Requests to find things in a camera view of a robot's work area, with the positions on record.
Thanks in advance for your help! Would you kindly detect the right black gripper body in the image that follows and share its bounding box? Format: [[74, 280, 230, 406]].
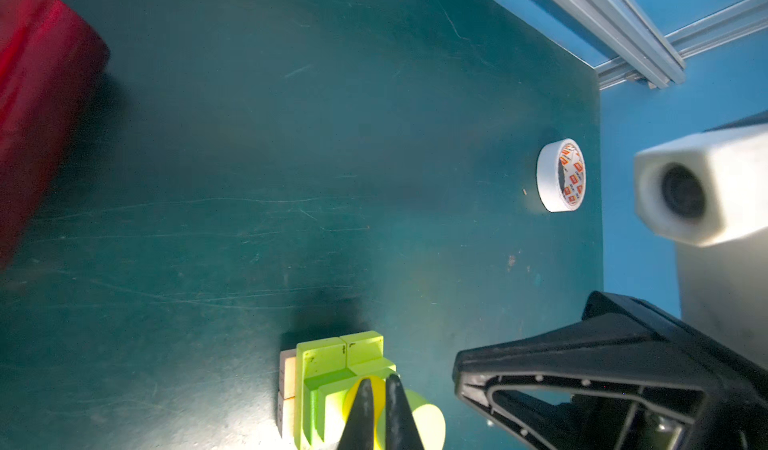
[[497, 329, 767, 449]]

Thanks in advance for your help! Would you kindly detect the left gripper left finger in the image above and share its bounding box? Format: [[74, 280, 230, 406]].
[[337, 379, 375, 450]]

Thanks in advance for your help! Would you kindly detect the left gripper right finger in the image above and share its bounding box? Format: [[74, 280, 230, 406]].
[[384, 374, 424, 450]]

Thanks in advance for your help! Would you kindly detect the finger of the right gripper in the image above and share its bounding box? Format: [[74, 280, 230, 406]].
[[453, 293, 717, 449]]

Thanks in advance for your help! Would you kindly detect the green cylinder block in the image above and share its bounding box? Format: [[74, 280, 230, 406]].
[[405, 389, 446, 450]]

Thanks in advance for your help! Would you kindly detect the yellow cylinder block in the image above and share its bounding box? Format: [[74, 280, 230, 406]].
[[337, 376, 386, 450]]

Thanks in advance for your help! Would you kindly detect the small green cube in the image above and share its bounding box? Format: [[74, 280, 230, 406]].
[[302, 369, 359, 448]]

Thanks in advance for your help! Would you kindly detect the natural wood block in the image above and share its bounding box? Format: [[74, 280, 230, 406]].
[[279, 349, 297, 400], [276, 393, 296, 444]]

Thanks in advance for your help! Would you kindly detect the long green block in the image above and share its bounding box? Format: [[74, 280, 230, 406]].
[[294, 337, 346, 449], [340, 331, 396, 378]]

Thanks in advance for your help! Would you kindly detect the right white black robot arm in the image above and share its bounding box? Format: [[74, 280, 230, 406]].
[[453, 113, 767, 449]]

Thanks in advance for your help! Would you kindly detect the white tape roll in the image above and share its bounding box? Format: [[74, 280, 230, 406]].
[[536, 139, 586, 213]]

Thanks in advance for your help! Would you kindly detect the red metal bottle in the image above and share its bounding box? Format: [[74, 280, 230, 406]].
[[1, 0, 110, 266]]

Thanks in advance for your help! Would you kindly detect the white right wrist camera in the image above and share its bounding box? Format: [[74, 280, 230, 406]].
[[634, 123, 767, 247]]

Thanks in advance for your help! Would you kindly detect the aluminium frame right post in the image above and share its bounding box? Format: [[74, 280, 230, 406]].
[[552, 0, 686, 88]]

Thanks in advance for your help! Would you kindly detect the aluminium frame rear bar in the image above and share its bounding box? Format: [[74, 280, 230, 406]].
[[595, 0, 767, 91]]

